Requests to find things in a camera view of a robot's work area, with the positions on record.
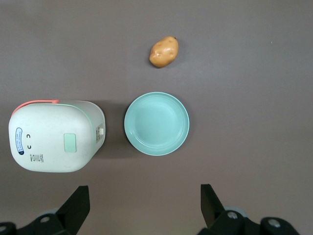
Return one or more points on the brown toy potato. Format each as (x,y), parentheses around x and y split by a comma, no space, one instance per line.
(163,52)

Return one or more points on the brown table cover mat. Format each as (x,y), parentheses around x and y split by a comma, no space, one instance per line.
(220,98)

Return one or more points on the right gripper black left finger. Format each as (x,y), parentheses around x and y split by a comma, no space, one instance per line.
(73,210)

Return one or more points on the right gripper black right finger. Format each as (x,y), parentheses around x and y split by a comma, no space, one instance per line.
(215,215)

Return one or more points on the light green round plate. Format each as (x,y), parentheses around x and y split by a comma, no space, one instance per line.
(156,123)

